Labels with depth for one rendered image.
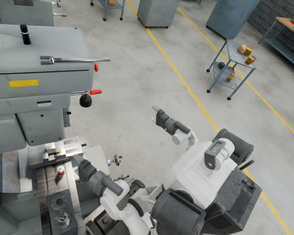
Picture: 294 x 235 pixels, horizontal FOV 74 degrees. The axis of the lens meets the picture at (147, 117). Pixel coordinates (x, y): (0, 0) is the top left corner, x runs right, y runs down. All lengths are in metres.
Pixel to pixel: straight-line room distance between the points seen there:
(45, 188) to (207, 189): 1.11
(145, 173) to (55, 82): 2.04
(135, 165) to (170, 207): 2.04
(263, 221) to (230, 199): 2.54
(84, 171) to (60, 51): 0.50
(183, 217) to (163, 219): 0.06
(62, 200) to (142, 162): 1.60
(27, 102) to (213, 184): 0.78
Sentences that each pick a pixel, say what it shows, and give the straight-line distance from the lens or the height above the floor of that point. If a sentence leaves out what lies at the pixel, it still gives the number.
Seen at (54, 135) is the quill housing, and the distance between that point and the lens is 1.16.
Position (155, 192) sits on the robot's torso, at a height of 1.27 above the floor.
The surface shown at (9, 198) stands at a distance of 1.78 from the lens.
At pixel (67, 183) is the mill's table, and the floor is 0.92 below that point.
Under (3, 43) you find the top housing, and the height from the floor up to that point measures 1.89.
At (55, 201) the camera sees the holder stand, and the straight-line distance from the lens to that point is 1.29.
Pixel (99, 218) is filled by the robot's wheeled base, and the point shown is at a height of 0.61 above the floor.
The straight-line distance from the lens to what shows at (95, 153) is 1.85.
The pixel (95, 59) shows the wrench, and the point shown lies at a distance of 0.79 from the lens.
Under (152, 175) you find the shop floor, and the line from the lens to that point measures 2.68.
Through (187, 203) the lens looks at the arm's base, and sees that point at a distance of 0.72.
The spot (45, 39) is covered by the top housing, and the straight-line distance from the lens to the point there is 0.89.
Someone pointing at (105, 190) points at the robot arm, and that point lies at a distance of 0.87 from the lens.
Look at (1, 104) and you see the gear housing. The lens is 0.92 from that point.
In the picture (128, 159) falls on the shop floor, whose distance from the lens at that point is 2.69.
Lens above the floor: 2.36
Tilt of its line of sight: 48 degrees down
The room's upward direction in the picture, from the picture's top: 23 degrees clockwise
